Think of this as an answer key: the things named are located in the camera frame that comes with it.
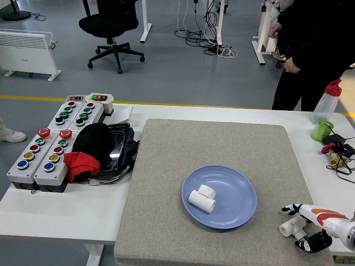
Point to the black power adapter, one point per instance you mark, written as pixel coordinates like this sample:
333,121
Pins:
334,138

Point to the person's left hand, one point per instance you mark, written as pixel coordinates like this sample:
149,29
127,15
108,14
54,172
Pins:
291,67

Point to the black round stand base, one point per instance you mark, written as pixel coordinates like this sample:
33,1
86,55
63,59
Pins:
16,15

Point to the clear bottle red cap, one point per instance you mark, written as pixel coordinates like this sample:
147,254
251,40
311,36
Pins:
327,105

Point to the grey emergency-stop control box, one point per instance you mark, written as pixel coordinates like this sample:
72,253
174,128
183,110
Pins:
30,163
52,169

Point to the small grey switch box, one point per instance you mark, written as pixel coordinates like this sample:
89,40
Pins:
75,98

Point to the white paper card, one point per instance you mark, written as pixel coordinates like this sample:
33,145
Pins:
122,114

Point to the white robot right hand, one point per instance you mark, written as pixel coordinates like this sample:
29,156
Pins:
332,221

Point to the black office chair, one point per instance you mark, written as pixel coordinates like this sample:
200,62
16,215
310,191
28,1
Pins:
108,23

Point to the white table leg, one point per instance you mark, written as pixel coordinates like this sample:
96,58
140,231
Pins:
94,255

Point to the green cup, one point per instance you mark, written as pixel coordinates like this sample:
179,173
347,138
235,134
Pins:
319,131

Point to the person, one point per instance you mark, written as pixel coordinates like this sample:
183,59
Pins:
313,41

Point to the red cloth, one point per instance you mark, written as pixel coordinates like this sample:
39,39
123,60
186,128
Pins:
80,164

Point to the white desk leg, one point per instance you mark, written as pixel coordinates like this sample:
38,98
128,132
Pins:
145,27
220,22

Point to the white tee pipe fitting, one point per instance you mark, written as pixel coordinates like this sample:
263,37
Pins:
202,198

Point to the cream switch box green red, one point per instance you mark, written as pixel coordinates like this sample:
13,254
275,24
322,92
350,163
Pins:
100,97

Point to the black cloth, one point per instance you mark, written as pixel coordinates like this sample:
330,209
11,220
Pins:
94,141

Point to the small black box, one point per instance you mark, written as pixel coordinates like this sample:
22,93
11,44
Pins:
346,149

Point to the white desk frame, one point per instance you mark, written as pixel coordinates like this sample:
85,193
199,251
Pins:
262,41

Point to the white panel heater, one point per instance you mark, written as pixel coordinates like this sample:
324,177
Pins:
25,52

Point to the grey-brown mat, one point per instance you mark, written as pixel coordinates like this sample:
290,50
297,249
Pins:
194,144

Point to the black plastic tray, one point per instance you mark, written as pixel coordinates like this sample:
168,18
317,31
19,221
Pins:
120,144

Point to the blue plate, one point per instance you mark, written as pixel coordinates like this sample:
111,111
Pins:
233,199

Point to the white elbow fitting metal thread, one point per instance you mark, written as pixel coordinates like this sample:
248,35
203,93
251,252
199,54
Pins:
288,227

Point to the white sneaker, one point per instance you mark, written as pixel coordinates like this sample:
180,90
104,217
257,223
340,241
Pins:
14,136

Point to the person's right hand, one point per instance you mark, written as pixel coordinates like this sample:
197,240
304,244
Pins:
275,30

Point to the grey four-button control box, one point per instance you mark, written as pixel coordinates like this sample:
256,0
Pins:
65,115
86,115

